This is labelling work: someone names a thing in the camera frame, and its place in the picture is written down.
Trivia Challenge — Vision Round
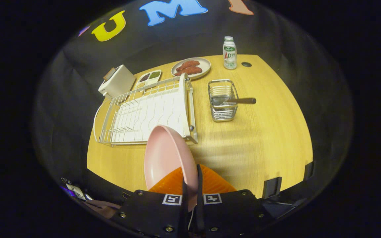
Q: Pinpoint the red meat piece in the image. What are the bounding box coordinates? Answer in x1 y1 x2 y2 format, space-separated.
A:
176 60 200 71
175 66 203 77

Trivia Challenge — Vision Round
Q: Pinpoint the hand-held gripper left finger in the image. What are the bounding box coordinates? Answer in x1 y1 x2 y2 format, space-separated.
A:
109 166 189 238

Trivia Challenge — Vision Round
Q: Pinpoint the pink plate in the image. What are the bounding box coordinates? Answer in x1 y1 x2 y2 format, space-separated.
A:
144 125 199 212

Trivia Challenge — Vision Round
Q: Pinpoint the white toaster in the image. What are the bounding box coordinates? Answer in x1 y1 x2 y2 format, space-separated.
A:
98 64 137 99

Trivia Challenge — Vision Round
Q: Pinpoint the metal spoon with dark handle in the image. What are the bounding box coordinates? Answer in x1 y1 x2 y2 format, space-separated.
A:
210 96 257 106

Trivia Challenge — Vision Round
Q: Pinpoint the white drink bottle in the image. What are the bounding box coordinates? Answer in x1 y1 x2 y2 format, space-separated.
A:
223 36 237 70

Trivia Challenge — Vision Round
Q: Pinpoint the black table edge bracket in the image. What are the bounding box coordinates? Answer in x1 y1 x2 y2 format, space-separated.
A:
304 161 314 181
263 177 282 199

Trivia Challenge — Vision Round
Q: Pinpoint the beige plate with meat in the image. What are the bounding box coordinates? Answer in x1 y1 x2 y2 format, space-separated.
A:
171 57 211 80

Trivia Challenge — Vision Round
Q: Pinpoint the white printed tag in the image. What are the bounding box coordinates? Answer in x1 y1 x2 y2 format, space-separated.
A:
65 181 93 201

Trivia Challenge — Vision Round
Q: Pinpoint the white divided bean tray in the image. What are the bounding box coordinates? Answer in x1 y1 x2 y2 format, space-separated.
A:
134 69 162 90

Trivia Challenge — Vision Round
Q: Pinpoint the brown toast slice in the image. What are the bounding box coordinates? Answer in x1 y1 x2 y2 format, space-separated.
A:
103 67 116 81

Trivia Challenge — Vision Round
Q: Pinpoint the metal wire basket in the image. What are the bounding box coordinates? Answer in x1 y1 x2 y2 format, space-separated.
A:
208 79 239 122

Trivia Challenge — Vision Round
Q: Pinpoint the white wire dish rack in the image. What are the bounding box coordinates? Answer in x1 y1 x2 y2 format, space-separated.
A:
93 73 198 147

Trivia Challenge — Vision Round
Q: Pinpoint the brownish pink cloth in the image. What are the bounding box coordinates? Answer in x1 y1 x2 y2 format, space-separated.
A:
85 200 122 219

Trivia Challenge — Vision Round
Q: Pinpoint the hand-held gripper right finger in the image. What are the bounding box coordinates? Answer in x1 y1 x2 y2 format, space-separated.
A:
195 164 275 238

